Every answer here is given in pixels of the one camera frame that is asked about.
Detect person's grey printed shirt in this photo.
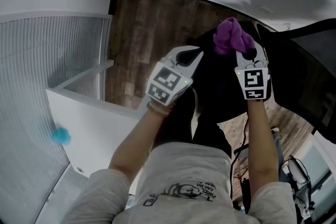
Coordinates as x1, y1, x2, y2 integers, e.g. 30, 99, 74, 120
61, 142, 299, 224

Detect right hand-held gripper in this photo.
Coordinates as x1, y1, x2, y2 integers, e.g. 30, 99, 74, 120
234, 42, 272, 102

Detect blue fluffy cloth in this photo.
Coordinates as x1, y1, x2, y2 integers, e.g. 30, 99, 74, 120
51, 127, 72, 146

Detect window with white blinds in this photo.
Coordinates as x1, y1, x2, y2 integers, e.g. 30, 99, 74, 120
0, 15, 112, 224

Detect person's right forearm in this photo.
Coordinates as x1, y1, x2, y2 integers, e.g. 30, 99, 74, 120
246, 98, 280, 188

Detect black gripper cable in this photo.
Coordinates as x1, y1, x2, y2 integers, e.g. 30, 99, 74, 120
229, 112, 249, 200

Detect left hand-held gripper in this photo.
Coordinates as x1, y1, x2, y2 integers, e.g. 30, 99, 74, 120
145, 46, 204, 106

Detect brown bead bracelet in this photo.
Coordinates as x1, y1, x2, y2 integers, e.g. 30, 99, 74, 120
146, 101, 174, 118

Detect person's left forearm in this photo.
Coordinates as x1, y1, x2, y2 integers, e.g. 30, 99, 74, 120
108, 102, 175, 187

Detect person's black trousers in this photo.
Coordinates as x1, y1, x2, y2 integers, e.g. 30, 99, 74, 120
151, 86, 233, 158

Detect purple knitted cloth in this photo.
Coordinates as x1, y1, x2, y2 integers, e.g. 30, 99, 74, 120
213, 17, 256, 56

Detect black baseboard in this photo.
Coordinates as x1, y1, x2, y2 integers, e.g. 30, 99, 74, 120
108, 0, 276, 32

